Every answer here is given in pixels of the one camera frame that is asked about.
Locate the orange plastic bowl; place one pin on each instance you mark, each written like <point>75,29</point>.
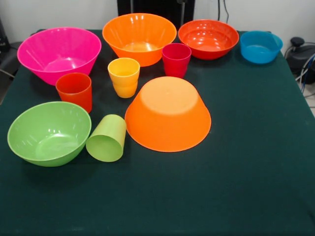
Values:
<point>137,29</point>
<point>167,123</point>

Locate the green plastic cup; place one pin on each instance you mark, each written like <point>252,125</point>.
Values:
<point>105,147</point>

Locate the yellow plastic cup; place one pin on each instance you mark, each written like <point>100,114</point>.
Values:
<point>124,83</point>

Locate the magenta plastic cup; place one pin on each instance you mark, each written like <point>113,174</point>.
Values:
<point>176,64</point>

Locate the dark green table cloth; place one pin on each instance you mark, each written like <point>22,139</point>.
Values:
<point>157,191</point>

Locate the red plastic cup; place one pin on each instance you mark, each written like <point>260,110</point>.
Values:
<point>73,93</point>

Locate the red-orange plastic bowl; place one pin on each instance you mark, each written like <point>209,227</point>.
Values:
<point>209,34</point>

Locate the green plastic bowl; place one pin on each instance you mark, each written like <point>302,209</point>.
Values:
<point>49,132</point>

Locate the black cabinet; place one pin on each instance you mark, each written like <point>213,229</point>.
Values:
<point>160,8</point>

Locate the blue plastic bowl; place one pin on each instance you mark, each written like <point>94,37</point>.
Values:
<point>258,55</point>

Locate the pink plastic bowl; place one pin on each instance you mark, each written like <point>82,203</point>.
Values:
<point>37,49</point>

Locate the black equipment box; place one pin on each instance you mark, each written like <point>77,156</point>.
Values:
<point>3,37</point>

